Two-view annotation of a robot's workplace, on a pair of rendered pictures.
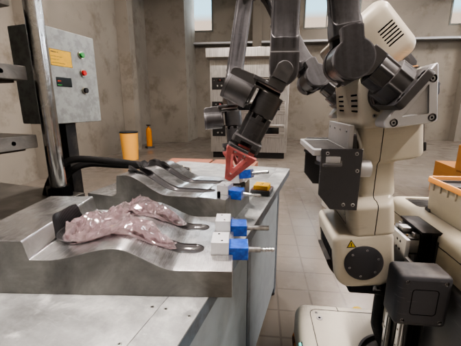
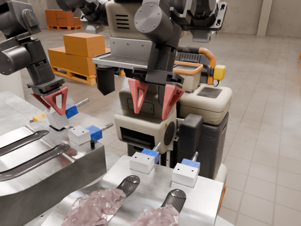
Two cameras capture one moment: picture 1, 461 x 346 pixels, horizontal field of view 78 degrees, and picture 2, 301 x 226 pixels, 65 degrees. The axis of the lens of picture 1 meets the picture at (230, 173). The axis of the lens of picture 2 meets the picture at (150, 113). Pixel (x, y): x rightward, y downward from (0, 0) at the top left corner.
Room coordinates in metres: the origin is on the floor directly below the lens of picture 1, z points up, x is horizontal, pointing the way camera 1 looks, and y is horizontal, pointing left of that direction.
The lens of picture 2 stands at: (0.46, 0.43, 1.23)
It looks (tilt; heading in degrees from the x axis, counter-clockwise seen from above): 26 degrees down; 292
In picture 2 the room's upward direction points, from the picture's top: straight up
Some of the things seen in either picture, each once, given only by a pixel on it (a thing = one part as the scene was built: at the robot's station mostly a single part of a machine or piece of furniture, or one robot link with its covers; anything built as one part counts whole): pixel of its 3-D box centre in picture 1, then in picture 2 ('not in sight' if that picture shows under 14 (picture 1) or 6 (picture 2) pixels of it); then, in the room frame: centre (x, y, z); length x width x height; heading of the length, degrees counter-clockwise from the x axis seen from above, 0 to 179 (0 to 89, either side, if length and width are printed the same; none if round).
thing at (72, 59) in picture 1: (74, 188); not in sight; (1.39, 0.80, 0.73); 0.30 x 0.22 x 1.47; 161
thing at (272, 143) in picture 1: (250, 106); not in sight; (6.67, -0.45, 1.14); 1.75 x 1.35 x 2.28; 82
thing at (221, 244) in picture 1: (243, 248); (190, 167); (0.54, -0.03, 0.85); 0.13 x 0.05 x 0.05; 88
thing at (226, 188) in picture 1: (239, 193); (94, 132); (0.82, -0.03, 0.89); 0.13 x 0.05 x 0.05; 71
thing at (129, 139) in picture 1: (129, 145); not in sight; (6.11, 2.19, 0.31); 0.40 x 0.39 x 0.61; 175
